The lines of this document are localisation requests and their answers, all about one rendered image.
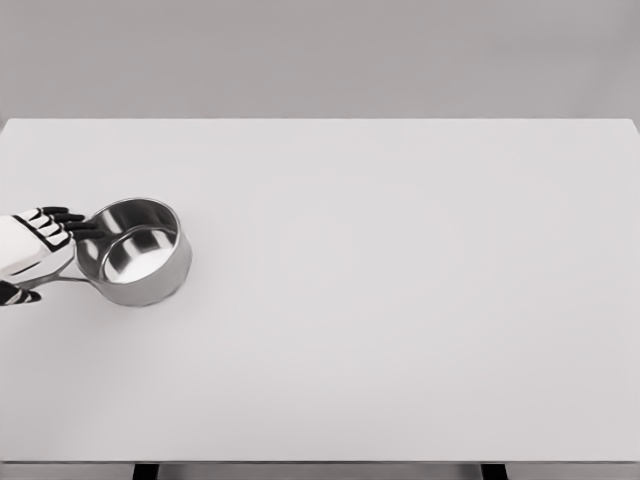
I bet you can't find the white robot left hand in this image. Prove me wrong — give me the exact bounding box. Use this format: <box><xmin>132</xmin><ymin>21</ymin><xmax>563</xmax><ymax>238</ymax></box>
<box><xmin>0</xmin><ymin>205</ymin><xmax>108</xmax><ymax>308</ymax></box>

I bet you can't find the stainless steel pot with handle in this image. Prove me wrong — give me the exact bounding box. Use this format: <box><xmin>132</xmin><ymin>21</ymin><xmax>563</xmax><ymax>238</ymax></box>
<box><xmin>21</xmin><ymin>198</ymin><xmax>194</xmax><ymax>307</ymax></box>

